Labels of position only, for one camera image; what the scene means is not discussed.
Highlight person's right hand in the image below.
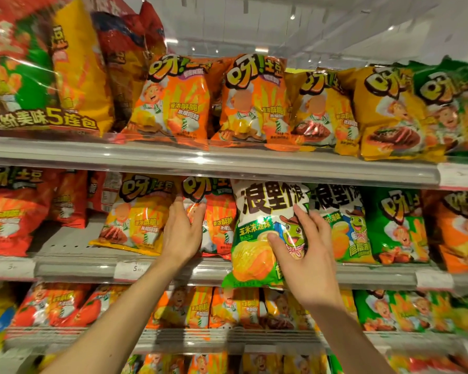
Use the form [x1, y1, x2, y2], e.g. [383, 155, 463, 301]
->
[267, 205, 342, 310]

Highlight person's left hand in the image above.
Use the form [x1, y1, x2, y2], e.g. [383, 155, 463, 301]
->
[159, 196, 206, 270]

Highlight white green corn snack packet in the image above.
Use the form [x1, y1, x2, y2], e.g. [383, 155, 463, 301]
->
[307, 184, 376, 265]
[222, 180, 311, 289]

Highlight person's right forearm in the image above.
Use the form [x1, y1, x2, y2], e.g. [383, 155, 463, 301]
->
[304, 295, 395, 374]

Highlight person's left forearm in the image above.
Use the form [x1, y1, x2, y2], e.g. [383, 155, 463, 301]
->
[43, 256, 181, 374]

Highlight grey metal shelf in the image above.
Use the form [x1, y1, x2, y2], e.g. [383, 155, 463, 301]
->
[0, 214, 468, 293]
[0, 135, 468, 191]

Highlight small yellow chip packet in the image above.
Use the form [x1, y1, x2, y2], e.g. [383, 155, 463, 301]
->
[262, 288, 320, 332]

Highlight small orange chip packet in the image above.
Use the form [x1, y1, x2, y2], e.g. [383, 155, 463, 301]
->
[146, 286, 213, 330]
[210, 287, 263, 330]

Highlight small green chip packet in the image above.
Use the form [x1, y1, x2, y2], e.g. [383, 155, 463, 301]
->
[353, 290, 433, 332]
[413, 292, 468, 335]

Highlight small red chip packet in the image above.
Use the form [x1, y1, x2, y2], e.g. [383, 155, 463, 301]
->
[8, 282, 91, 339]
[64, 284, 130, 328]

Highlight row of small chip packets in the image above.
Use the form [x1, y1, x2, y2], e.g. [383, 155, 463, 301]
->
[119, 352, 468, 374]

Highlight dark red chip packet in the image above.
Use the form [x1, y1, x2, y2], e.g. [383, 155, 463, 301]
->
[92, 11, 150, 133]
[140, 1, 167, 58]

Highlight large clear multipack of snacks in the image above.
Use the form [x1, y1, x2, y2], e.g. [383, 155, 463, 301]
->
[0, 0, 114, 137]

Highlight grey wire shelf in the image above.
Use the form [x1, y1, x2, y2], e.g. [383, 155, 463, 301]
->
[4, 326, 468, 358]

